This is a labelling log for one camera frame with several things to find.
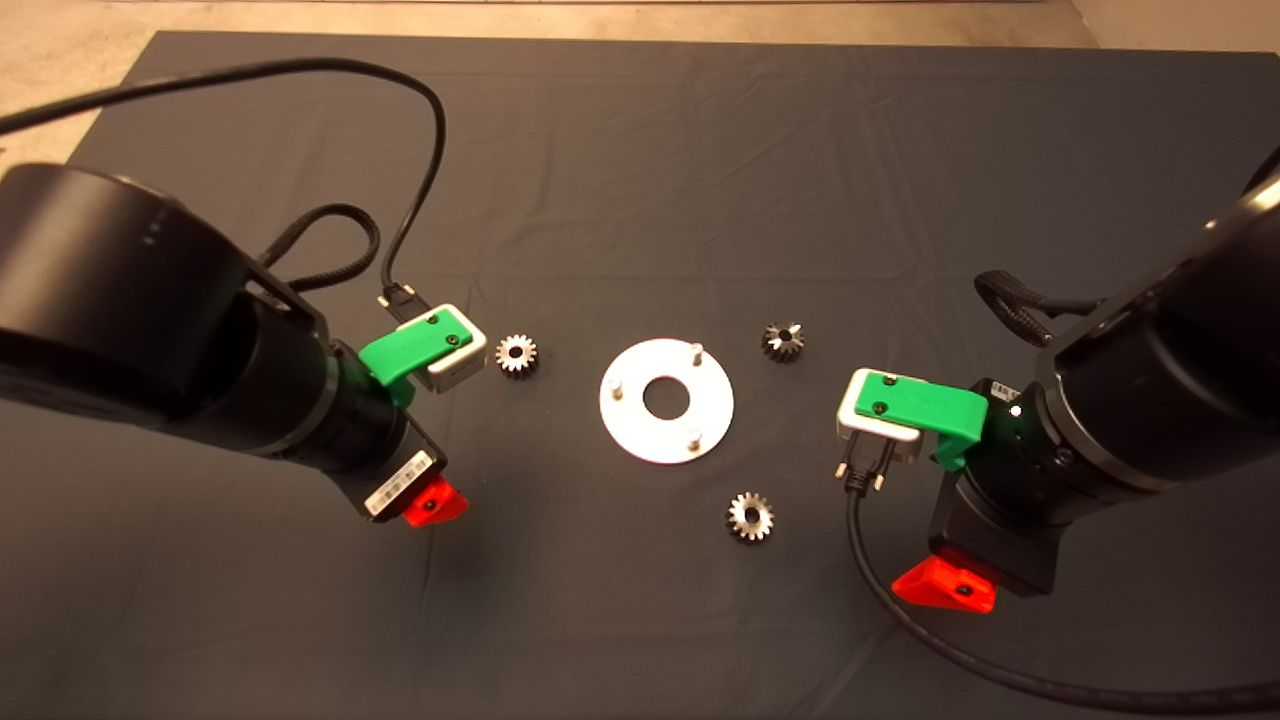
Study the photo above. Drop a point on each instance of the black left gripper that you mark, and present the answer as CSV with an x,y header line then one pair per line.
x,y
400,470

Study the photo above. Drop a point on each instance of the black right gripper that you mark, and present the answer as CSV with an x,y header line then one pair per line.
x,y
1000,540

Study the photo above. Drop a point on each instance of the small steel planetary gear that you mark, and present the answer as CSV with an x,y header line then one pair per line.
x,y
742,525
525,360
775,348

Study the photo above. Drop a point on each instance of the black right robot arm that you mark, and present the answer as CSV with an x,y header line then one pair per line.
x,y
1180,380

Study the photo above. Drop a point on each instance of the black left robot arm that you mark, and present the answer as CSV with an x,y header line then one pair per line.
x,y
120,300

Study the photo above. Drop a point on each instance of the round metal carrier plate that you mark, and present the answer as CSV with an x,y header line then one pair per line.
x,y
625,425

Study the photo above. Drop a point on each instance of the dark grey table cloth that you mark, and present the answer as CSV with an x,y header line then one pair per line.
x,y
640,150

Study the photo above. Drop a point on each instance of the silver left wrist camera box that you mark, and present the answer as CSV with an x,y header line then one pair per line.
x,y
460,365

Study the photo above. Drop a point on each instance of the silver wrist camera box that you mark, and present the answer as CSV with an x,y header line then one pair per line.
x,y
885,440
460,365

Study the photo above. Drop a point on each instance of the green left camera mount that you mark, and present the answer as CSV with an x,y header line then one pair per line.
x,y
400,355

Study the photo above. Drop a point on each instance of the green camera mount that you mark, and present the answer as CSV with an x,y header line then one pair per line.
x,y
400,355
920,405

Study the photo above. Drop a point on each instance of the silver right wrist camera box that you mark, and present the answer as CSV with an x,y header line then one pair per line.
x,y
885,440

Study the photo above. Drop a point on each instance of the green right camera mount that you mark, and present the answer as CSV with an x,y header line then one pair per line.
x,y
920,405

